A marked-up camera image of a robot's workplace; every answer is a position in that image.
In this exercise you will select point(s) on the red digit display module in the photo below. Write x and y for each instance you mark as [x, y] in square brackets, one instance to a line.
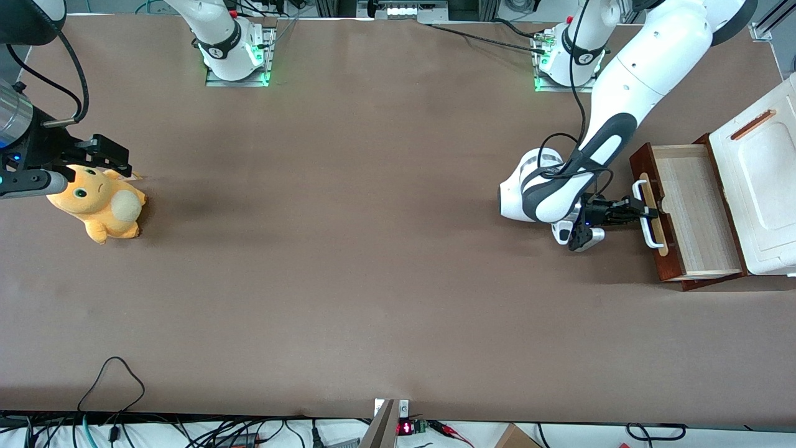
[405, 428]

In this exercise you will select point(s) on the light wooden drawer strip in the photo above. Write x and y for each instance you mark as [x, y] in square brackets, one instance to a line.
[658, 227]

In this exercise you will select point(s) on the aluminium frame profile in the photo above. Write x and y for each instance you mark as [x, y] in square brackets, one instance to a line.
[762, 31]

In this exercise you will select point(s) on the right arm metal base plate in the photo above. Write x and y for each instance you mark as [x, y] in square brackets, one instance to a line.
[236, 83]

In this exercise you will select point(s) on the white drawer cabinet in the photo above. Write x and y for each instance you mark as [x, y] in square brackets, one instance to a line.
[771, 174]

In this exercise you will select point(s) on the black power adapter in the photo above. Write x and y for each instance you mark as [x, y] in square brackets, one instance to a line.
[239, 440]

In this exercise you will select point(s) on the brown cardboard box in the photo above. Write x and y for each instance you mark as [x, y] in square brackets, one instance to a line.
[516, 438]

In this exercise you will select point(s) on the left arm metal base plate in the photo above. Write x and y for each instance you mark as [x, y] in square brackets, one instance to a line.
[559, 89]

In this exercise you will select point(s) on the grey metal camera post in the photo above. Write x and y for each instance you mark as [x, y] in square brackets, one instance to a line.
[382, 429]

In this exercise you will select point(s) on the orange plush toy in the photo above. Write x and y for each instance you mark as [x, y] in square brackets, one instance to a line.
[99, 208]

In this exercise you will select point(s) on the dark brown wooden drawer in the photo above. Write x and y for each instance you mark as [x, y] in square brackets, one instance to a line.
[696, 205]

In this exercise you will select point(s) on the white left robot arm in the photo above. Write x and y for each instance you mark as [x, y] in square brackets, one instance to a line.
[640, 62]

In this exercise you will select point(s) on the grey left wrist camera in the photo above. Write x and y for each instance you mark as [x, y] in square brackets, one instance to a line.
[587, 238]

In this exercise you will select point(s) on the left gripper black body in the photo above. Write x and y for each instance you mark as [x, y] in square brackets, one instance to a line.
[602, 212]

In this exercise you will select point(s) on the red and black clip leads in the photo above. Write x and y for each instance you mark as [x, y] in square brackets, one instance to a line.
[451, 431]

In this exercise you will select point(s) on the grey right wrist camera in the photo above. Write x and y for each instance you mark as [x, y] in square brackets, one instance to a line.
[31, 183]

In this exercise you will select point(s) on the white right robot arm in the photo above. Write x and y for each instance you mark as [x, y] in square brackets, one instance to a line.
[224, 37]

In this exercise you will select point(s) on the bright light bar device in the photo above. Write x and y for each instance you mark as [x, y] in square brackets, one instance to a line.
[404, 9]

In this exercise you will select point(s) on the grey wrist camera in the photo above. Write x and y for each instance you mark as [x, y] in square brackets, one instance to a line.
[31, 183]
[587, 238]

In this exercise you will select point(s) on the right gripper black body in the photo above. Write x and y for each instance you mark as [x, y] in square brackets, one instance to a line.
[45, 147]

